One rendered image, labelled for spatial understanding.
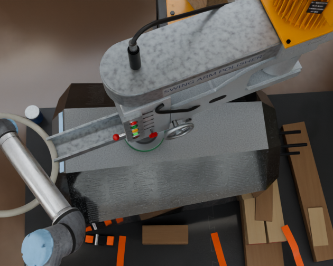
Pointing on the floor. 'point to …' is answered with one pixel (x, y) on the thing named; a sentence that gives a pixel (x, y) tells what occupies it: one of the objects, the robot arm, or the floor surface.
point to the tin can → (34, 114)
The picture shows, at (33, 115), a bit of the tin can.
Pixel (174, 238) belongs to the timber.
